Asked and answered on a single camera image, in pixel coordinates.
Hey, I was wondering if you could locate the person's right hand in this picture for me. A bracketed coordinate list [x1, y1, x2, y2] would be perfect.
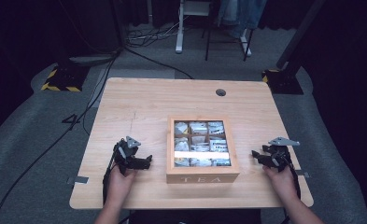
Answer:
[262, 164, 300, 203]

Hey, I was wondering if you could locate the group of tea bags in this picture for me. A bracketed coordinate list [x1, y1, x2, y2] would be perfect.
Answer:
[174, 120, 232, 168]

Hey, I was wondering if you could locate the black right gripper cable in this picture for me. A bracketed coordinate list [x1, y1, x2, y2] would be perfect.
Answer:
[284, 155, 303, 200]

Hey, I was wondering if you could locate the wooden tea box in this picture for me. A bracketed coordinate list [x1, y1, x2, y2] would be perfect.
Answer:
[165, 115, 241, 185]

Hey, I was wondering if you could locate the bundle of floor cables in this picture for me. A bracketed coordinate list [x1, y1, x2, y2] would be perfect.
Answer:
[124, 18, 185, 49]

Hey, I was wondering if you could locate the long black floor cable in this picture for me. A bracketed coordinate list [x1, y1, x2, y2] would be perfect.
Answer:
[0, 50, 120, 224]

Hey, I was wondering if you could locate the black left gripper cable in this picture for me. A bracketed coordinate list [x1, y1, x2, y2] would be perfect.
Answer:
[102, 146, 117, 206]

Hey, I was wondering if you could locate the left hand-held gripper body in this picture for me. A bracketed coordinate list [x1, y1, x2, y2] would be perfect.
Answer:
[111, 135, 142, 175]

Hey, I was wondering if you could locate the person's left hand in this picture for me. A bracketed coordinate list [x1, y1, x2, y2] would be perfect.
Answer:
[106, 162, 138, 207]

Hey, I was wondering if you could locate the yellow black striped stand base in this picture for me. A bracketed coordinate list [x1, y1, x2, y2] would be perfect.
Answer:
[261, 68, 304, 95]
[40, 64, 91, 93]

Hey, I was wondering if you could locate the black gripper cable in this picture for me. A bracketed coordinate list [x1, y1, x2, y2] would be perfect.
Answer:
[102, 146, 117, 206]
[284, 155, 303, 200]

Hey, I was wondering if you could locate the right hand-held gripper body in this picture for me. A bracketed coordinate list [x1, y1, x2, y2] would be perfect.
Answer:
[261, 136, 301, 173]

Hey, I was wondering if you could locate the black metal chair frame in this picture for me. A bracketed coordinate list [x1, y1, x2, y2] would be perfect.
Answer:
[205, 26, 255, 63]

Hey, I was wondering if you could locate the white desk leg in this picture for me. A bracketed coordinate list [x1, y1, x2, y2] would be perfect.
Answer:
[175, 0, 211, 54]

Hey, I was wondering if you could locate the black slanted stand post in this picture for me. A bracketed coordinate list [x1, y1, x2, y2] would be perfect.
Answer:
[275, 0, 327, 71]

